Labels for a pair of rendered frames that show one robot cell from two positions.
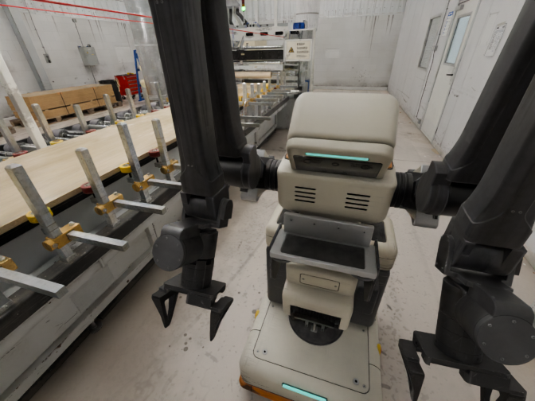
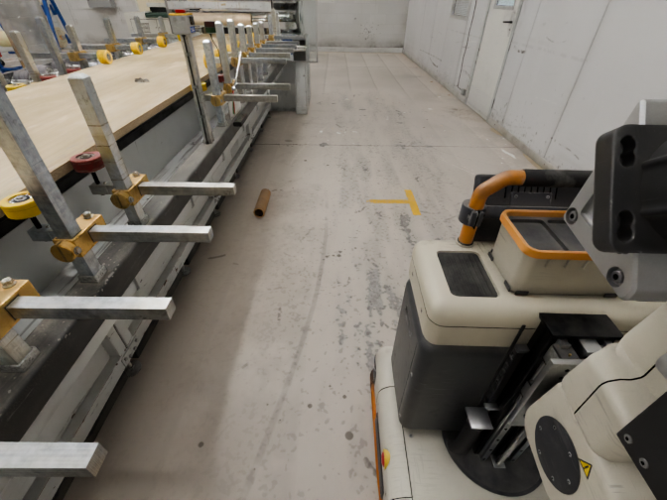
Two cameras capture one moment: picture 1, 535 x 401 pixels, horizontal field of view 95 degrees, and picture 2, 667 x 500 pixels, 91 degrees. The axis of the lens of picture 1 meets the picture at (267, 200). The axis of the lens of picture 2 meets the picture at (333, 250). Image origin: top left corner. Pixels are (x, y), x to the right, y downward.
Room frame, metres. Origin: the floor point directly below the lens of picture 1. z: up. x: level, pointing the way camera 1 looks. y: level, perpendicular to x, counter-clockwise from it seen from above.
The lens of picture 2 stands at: (0.49, 0.33, 1.28)
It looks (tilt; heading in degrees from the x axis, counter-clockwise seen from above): 38 degrees down; 342
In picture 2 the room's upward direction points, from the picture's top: 1 degrees clockwise
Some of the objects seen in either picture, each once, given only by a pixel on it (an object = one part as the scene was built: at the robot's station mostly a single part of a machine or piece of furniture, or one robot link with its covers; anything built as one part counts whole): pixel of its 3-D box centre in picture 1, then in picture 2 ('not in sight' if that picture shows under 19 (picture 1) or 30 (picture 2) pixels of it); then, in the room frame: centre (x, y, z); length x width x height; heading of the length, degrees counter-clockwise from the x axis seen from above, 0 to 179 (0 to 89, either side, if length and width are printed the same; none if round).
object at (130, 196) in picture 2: (169, 166); (130, 190); (1.54, 0.65, 0.81); 0.14 x 0.06 x 0.05; 163
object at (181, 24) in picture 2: not in sight; (183, 24); (2.22, 0.44, 1.18); 0.07 x 0.07 x 0.08; 73
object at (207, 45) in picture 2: not in sight; (216, 93); (2.47, 0.37, 0.87); 0.04 x 0.04 x 0.48; 73
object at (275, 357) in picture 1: (314, 331); (479, 454); (0.76, -0.24, 0.16); 0.67 x 0.64 x 0.25; 162
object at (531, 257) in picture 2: not in sight; (559, 252); (0.87, -0.27, 0.87); 0.23 x 0.15 x 0.11; 72
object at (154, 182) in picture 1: (159, 183); (123, 234); (1.29, 0.63, 0.81); 0.43 x 0.03 x 0.04; 73
